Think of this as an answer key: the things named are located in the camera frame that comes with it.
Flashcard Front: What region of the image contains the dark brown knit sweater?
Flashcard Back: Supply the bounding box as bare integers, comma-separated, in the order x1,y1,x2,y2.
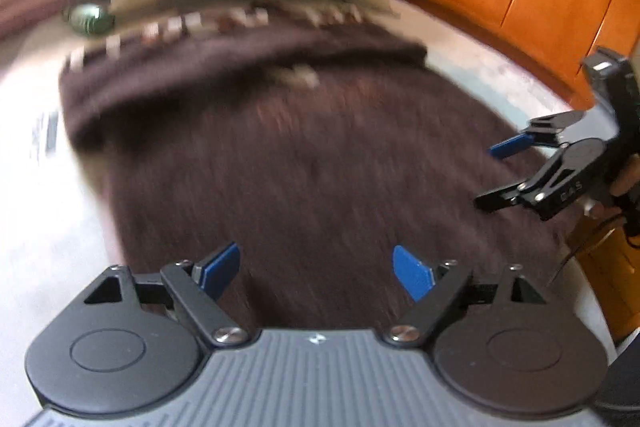
60,6,578,329

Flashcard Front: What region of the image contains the person's right hand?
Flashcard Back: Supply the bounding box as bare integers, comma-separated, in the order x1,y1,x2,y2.
584,155,640,220

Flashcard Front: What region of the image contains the green glass bottle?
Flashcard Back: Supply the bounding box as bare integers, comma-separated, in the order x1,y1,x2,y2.
62,4,115,37

